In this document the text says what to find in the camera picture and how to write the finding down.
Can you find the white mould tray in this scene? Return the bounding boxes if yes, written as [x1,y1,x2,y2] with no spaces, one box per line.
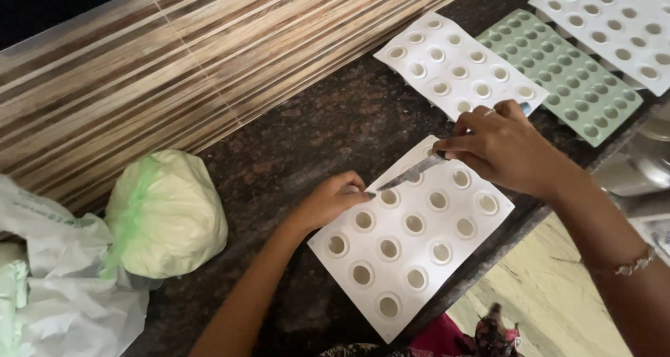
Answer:
[307,134,516,345]
[374,12,550,122]
[528,0,670,97]

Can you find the green mould tray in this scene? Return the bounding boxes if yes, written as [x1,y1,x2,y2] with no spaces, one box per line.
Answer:
[475,8,644,148]

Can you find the person's left hand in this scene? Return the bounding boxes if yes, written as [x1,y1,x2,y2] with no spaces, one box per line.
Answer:
[293,171,377,233]

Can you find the white plastic bag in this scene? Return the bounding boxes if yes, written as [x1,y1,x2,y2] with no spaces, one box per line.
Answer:
[0,174,151,357]

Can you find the person's patterned clothing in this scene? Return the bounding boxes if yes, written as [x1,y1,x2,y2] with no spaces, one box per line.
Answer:
[319,303,524,357]

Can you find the white printed packet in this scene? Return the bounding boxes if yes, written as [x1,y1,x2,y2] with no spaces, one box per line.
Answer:
[628,216,670,267]

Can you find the steel knife with blue handle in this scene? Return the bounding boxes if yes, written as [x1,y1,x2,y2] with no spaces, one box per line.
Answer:
[377,102,533,193]

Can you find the beaded bracelet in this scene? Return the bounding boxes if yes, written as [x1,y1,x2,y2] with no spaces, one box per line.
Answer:
[613,244,658,277]

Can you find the person's right hand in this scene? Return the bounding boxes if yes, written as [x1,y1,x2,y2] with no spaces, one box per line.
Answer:
[433,99,572,201]

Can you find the clear bag of white dough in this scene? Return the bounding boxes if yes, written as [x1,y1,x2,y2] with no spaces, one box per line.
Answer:
[103,149,229,280]

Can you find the light green packet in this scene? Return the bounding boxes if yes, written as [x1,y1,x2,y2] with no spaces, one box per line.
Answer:
[0,259,30,357]

